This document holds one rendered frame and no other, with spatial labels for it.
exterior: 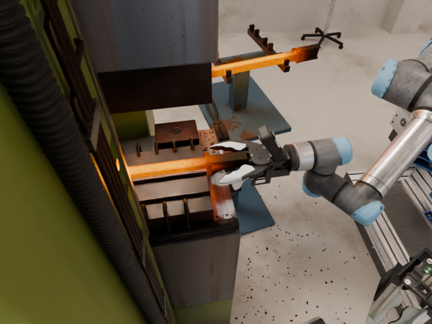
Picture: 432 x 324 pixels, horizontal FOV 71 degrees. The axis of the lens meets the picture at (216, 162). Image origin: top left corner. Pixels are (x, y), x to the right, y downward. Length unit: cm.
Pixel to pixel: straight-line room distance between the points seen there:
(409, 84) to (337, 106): 175
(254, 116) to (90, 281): 107
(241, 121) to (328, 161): 51
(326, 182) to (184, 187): 39
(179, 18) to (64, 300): 27
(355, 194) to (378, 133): 178
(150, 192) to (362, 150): 192
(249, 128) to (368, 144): 143
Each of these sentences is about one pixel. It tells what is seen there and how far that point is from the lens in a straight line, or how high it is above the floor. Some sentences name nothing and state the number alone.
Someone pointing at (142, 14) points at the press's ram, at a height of 143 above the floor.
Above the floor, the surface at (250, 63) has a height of 104.
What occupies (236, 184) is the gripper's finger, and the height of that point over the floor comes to 97.
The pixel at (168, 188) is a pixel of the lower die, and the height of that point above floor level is 99.
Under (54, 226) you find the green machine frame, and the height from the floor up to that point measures 139.
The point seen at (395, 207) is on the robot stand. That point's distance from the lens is 187.
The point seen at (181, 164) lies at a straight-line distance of 73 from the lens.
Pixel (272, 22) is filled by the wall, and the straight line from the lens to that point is 381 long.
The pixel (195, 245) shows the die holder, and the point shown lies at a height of 89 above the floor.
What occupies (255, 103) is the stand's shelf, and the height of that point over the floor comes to 76.
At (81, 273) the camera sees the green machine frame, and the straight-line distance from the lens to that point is 25.
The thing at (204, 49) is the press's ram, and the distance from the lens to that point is 36.
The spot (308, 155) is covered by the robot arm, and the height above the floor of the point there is 101.
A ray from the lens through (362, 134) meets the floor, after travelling 255.
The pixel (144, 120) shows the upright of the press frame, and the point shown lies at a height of 97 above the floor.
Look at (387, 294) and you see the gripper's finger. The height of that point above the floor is 107.
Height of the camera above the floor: 155
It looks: 48 degrees down
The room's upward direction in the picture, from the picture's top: straight up
